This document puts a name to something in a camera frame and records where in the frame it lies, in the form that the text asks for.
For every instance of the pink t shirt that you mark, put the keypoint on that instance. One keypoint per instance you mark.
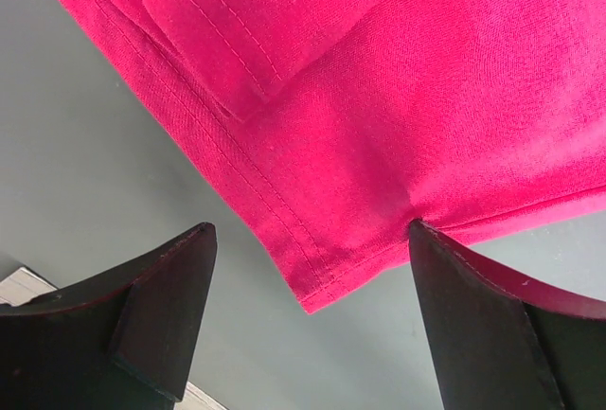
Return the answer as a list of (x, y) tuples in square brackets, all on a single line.
[(329, 125)]

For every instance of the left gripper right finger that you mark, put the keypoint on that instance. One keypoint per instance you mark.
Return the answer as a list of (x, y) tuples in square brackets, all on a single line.
[(500, 339)]

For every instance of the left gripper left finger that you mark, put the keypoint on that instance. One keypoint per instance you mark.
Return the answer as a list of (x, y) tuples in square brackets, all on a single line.
[(122, 339)]

